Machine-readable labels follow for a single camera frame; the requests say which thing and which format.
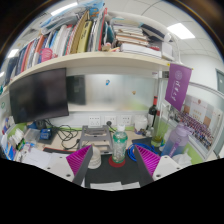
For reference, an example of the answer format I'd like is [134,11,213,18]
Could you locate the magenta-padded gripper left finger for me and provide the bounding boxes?
[43,144,94,187]

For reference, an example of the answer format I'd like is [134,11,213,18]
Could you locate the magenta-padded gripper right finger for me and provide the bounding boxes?
[133,144,184,188]

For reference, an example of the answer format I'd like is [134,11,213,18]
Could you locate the green-labelled drink bottle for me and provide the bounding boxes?
[111,124,129,164]

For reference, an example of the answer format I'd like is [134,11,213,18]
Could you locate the purple water bottle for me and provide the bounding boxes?
[160,122,192,158]

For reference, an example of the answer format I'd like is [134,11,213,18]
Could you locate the black red-edged mat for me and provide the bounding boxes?
[43,146,79,154]

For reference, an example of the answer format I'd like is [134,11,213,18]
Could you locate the white paper sheets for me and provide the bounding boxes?
[21,147,54,168]

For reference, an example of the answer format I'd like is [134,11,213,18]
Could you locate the small blue box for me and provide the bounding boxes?
[39,128,53,141]

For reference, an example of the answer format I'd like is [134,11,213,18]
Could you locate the white cup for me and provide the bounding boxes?
[87,143,102,170]

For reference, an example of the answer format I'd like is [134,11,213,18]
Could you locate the clear plastic box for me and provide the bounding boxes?
[24,128,41,144]

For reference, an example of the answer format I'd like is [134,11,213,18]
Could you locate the grey metal laptop stand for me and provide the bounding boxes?
[78,125,113,155]

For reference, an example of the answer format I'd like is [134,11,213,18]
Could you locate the white ceramic jar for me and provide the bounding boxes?
[134,114,149,135]

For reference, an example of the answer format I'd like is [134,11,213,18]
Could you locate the flat round red coaster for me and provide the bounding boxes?
[108,155,127,168]

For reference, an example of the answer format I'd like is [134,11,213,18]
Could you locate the dark wine bottle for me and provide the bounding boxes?
[147,95,159,129]

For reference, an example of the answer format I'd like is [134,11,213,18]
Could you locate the black desk mat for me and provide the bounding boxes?
[83,154,148,189]

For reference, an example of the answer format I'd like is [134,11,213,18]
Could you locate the group photo print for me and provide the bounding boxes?
[173,94,224,151]

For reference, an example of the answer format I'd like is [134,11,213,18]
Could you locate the black computer monitor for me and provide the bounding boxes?
[8,67,70,124]

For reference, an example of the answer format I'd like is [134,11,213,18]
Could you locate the purple pennant flag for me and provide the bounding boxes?
[164,63,193,112]

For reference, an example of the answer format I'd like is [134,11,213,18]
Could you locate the beige shelf with books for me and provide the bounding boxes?
[1,0,183,91]

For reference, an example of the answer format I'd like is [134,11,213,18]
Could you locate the ceiling light panel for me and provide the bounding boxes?
[166,22,197,40]

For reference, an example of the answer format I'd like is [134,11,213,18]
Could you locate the black cables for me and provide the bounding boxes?
[49,121,81,151]

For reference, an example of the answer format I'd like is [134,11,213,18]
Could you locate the blue coiled cable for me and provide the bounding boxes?
[126,143,161,163]

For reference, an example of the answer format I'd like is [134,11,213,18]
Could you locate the white wall power socket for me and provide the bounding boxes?
[88,115,101,127]
[104,115,118,127]
[120,114,133,126]

